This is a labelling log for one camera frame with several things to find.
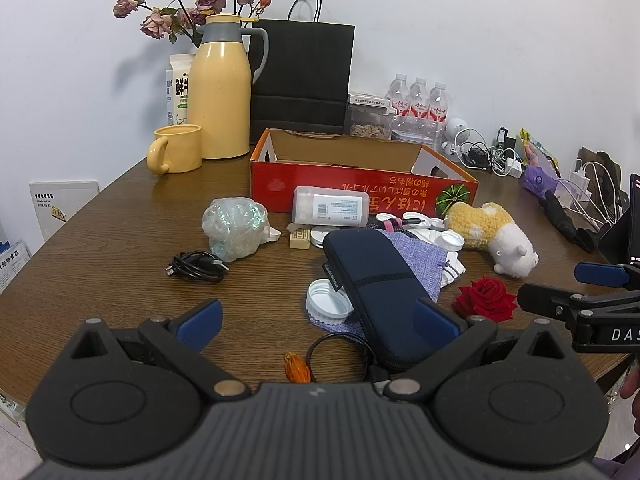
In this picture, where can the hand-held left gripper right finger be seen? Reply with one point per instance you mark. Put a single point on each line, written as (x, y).
(435, 322)

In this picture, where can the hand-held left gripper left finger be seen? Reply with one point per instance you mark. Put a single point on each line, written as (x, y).
(205, 317)

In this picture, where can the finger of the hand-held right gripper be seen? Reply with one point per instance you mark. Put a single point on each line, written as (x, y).
(597, 274)
(540, 296)

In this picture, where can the purple fabric pouch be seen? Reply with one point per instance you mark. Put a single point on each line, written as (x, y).
(415, 265)

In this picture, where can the navy zip pouch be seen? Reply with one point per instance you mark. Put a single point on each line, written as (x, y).
(370, 270)

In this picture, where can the large white cap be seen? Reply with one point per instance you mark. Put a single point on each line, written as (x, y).
(452, 240)

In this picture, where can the yellow white plush toy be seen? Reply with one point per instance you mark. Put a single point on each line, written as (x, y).
(480, 225)

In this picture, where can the bubble wrap bundle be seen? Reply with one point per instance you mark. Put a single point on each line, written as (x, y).
(232, 225)

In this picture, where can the small white cap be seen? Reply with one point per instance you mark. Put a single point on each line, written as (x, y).
(427, 222)

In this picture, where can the white ridged lid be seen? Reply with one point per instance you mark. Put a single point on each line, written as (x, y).
(327, 305)

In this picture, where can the round white compact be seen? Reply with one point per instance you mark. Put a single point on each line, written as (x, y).
(320, 237)

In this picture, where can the clear plastic jar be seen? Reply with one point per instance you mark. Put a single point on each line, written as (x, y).
(325, 205)

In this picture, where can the red cardboard box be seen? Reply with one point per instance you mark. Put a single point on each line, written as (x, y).
(325, 185)

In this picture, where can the person's right hand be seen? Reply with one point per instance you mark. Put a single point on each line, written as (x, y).
(633, 385)

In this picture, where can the red rose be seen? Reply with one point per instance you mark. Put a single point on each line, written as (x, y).
(485, 300)

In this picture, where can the black fabric item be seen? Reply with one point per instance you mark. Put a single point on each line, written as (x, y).
(562, 217)

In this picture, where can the orange dried flower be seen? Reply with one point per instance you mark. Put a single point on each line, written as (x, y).
(296, 367)

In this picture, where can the brown bag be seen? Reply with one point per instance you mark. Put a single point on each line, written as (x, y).
(607, 170)

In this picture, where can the purple soft item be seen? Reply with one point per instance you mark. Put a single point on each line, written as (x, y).
(540, 179)

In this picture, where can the beige block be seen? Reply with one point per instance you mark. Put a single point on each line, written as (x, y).
(300, 239)

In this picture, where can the white charger plug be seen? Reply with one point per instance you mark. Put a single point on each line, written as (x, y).
(514, 167)

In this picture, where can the yellow green snack packet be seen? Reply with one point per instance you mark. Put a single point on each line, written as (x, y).
(537, 152)

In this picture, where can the black power adapter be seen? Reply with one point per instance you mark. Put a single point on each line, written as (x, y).
(505, 139)

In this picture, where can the yellow mug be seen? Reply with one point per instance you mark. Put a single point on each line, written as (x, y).
(182, 152)

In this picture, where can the white robot-shaped gadget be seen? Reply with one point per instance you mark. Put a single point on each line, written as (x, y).
(457, 130)

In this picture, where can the blue white brochure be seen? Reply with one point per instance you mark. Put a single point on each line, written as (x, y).
(12, 267)

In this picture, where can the clear nut container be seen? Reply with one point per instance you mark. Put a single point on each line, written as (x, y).
(370, 127)

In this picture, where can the yellow thermos jug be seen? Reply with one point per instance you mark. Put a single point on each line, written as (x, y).
(220, 95)

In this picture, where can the white milk carton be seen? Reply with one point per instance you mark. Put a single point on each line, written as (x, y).
(179, 85)

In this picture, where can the black paper bag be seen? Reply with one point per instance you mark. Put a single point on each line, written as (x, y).
(300, 70)

